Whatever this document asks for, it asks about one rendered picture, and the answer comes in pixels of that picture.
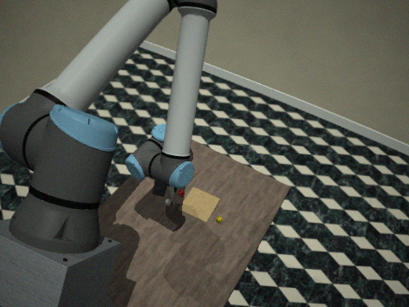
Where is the tan flat mat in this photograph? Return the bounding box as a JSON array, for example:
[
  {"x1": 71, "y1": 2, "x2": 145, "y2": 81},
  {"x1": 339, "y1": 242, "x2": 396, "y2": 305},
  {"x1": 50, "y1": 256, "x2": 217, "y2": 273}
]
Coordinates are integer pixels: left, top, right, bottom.
[{"x1": 179, "y1": 187, "x2": 220, "y2": 223}]

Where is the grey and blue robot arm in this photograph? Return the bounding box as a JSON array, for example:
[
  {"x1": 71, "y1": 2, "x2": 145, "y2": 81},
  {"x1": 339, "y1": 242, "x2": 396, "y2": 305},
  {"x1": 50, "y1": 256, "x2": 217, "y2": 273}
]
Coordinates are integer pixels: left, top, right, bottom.
[{"x1": 0, "y1": 0, "x2": 217, "y2": 253}]

